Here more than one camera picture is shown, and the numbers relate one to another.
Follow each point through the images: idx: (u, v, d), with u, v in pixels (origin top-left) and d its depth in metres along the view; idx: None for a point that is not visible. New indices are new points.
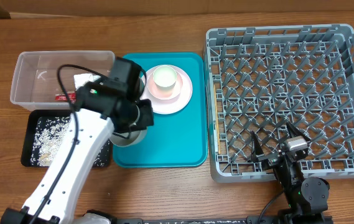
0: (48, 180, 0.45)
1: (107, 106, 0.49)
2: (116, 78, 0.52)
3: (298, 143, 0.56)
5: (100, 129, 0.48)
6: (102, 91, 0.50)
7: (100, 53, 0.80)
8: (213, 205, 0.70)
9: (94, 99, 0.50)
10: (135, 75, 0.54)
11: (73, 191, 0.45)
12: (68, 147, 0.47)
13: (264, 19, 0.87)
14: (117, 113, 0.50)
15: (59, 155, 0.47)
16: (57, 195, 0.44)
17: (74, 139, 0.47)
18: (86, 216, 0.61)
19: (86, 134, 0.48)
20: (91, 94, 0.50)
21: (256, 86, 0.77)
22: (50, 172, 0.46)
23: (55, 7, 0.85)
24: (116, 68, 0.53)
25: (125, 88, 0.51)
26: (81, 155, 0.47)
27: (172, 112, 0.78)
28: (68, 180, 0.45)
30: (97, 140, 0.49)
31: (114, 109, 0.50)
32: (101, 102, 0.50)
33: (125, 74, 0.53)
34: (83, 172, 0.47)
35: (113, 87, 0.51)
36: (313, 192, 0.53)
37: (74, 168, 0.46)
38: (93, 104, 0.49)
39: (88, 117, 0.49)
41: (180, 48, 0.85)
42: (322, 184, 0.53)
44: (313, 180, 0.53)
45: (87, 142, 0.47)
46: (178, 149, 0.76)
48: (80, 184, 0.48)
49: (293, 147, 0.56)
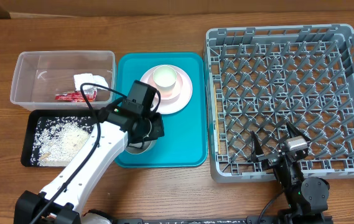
0: (67, 172, 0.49)
1: (126, 123, 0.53)
2: (134, 99, 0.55)
3: (297, 143, 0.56)
5: (119, 138, 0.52)
6: (123, 111, 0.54)
7: (100, 53, 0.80)
8: (214, 205, 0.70)
9: (115, 116, 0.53)
10: (151, 96, 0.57)
11: (87, 186, 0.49)
12: (89, 148, 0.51)
13: (264, 18, 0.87)
14: (131, 132, 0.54)
15: (79, 154, 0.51)
16: (74, 186, 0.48)
17: (96, 142, 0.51)
18: (89, 217, 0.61)
19: (106, 140, 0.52)
20: (111, 111, 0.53)
21: (256, 86, 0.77)
22: (69, 167, 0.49)
23: (56, 7, 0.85)
24: (134, 91, 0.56)
25: (142, 110, 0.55)
26: (99, 156, 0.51)
27: (171, 112, 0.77)
28: (85, 176, 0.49)
30: (115, 147, 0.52)
31: (130, 129, 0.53)
32: (119, 121, 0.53)
33: (142, 97, 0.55)
34: (98, 172, 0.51)
35: (130, 108, 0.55)
36: (313, 192, 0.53)
37: (91, 167, 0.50)
38: (112, 122, 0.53)
39: (108, 125, 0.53)
41: (180, 48, 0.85)
42: (322, 184, 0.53)
44: (313, 180, 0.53)
45: (106, 148, 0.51)
46: (178, 149, 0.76)
48: (93, 182, 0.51)
49: (293, 147, 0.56)
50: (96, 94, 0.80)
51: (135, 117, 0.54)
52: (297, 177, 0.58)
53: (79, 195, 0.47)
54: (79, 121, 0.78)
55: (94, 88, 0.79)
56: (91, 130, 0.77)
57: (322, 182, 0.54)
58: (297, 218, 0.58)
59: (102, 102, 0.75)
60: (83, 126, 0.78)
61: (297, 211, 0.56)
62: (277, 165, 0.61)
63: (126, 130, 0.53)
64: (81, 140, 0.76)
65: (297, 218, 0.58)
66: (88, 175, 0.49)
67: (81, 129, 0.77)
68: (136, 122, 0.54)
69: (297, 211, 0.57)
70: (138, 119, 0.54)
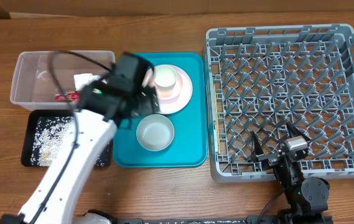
0: (46, 185, 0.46)
1: (112, 104, 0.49)
2: (122, 74, 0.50)
3: (297, 143, 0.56)
5: (101, 132, 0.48)
6: (109, 91, 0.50)
7: (100, 52, 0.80)
8: (213, 205, 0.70)
9: (97, 99, 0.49)
10: (142, 70, 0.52)
11: (69, 199, 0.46)
12: (68, 151, 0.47)
13: (264, 18, 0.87)
14: (120, 114, 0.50)
15: (59, 157, 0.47)
16: (54, 203, 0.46)
17: (74, 142, 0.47)
18: (87, 216, 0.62)
19: (86, 137, 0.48)
20: (92, 96, 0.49)
21: (256, 86, 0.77)
22: (48, 177, 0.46)
23: (56, 7, 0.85)
24: (124, 65, 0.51)
25: (132, 86, 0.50)
26: (81, 159, 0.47)
27: (170, 112, 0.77)
28: (66, 188, 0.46)
30: (97, 144, 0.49)
31: (117, 109, 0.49)
32: (102, 105, 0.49)
33: (132, 71, 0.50)
34: (83, 175, 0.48)
35: (119, 85, 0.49)
36: (312, 192, 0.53)
37: (72, 175, 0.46)
38: (95, 107, 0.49)
39: (90, 117, 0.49)
41: (180, 48, 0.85)
42: (322, 184, 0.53)
44: (313, 181, 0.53)
45: (87, 146, 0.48)
46: (178, 149, 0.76)
48: (79, 188, 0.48)
49: (293, 147, 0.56)
50: None
51: (124, 95, 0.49)
52: (297, 177, 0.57)
53: (61, 212, 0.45)
54: None
55: None
56: None
57: (322, 182, 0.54)
58: (298, 218, 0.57)
59: None
60: None
61: (298, 211, 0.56)
62: (277, 165, 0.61)
63: (112, 112, 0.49)
64: None
65: (297, 218, 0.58)
66: (69, 185, 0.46)
67: None
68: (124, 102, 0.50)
69: (297, 211, 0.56)
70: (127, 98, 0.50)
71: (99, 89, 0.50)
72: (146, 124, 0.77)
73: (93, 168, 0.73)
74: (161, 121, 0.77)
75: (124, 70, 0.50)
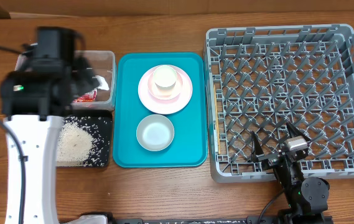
0: (14, 209, 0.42)
1: (42, 94, 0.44)
2: (45, 55, 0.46)
3: (298, 143, 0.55)
5: (45, 135, 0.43)
6: (28, 86, 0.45)
7: (101, 53, 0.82)
8: (213, 205, 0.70)
9: (22, 96, 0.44)
10: (68, 45, 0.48)
11: (45, 211, 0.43)
12: (18, 167, 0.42)
13: (264, 19, 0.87)
14: (57, 101, 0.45)
15: (12, 177, 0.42)
16: (30, 222, 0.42)
17: (21, 157, 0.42)
18: (81, 216, 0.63)
19: (31, 145, 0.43)
20: (14, 95, 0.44)
21: (256, 86, 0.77)
22: (12, 200, 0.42)
23: (55, 7, 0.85)
24: (46, 43, 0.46)
25: (60, 65, 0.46)
26: (36, 169, 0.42)
27: (170, 112, 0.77)
28: (35, 203, 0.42)
30: (48, 147, 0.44)
31: (50, 96, 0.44)
32: (31, 100, 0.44)
33: (55, 49, 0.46)
34: (48, 183, 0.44)
35: (45, 69, 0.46)
36: (313, 192, 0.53)
37: (35, 188, 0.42)
38: (24, 104, 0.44)
39: (25, 123, 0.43)
41: (180, 48, 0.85)
42: (321, 184, 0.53)
44: (313, 181, 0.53)
45: (37, 155, 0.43)
46: (178, 149, 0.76)
48: (51, 196, 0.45)
49: (293, 147, 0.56)
50: (96, 94, 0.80)
51: (51, 81, 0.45)
52: (297, 177, 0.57)
53: None
54: (79, 121, 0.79)
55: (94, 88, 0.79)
56: (91, 130, 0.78)
57: (322, 182, 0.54)
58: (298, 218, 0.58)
59: (102, 102, 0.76)
60: (83, 126, 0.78)
61: (298, 211, 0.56)
62: (277, 165, 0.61)
63: (46, 100, 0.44)
64: (81, 140, 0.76)
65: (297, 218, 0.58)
66: (38, 198, 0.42)
67: (81, 129, 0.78)
68: (55, 87, 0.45)
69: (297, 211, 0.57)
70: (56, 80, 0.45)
71: (19, 86, 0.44)
72: (145, 124, 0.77)
73: (93, 168, 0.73)
74: (160, 120, 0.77)
75: (47, 49, 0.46)
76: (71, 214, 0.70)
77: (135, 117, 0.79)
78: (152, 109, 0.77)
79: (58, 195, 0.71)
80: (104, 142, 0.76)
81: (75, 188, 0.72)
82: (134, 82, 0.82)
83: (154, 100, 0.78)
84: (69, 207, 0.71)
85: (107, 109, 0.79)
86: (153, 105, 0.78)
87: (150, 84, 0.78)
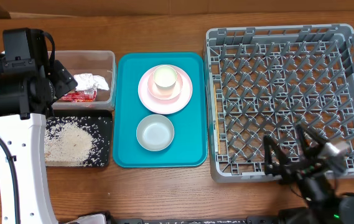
0: (10, 210, 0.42)
1: (18, 91, 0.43)
2: (18, 58, 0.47)
3: (340, 145, 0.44)
5: (30, 135, 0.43)
6: (4, 85, 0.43)
7: (100, 53, 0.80)
8: (213, 205, 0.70)
9: (0, 98, 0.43)
10: (37, 46, 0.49)
11: (40, 208, 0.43)
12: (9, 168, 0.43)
13: (264, 18, 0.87)
14: (37, 98, 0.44)
15: (3, 178, 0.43)
16: (27, 220, 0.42)
17: (9, 157, 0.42)
18: (79, 217, 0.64)
19: (18, 144, 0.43)
20: None
21: (256, 86, 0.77)
22: (7, 201, 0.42)
23: (55, 8, 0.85)
24: (15, 45, 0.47)
25: (33, 64, 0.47)
26: (25, 168, 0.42)
27: (171, 112, 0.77)
28: (30, 200, 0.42)
30: (35, 145, 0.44)
31: (28, 91, 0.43)
32: (9, 99, 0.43)
33: (26, 50, 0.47)
34: (40, 180, 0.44)
35: (19, 70, 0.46)
36: (353, 214, 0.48)
37: (28, 186, 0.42)
38: (4, 106, 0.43)
39: (9, 124, 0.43)
41: (180, 48, 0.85)
42: None
44: None
45: (23, 154, 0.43)
46: (178, 149, 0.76)
48: (45, 192, 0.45)
49: (339, 153, 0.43)
50: (96, 94, 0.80)
51: (27, 77, 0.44)
52: (326, 192, 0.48)
53: None
54: (79, 121, 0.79)
55: (94, 88, 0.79)
56: (91, 130, 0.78)
57: None
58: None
59: (102, 102, 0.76)
60: (83, 126, 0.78)
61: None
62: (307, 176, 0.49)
63: (25, 96, 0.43)
64: (81, 140, 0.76)
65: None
66: (32, 196, 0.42)
67: (81, 129, 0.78)
68: (33, 83, 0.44)
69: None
70: (33, 76, 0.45)
71: None
72: (145, 124, 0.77)
73: (93, 168, 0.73)
74: (160, 121, 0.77)
75: (18, 51, 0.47)
76: (71, 214, 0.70)
77: (134, 118, 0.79)
78: (152, 109, 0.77)
79: (58, 195, 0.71)
80: (104, 141, 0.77)
81: (74, 188, 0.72)
82: (134, 82, 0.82)
83: (154, 100, 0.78)
84: (69, 207, 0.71)
85: (107, 108, 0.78)
86: (153, 105, 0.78)
87: (150, 85, 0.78)
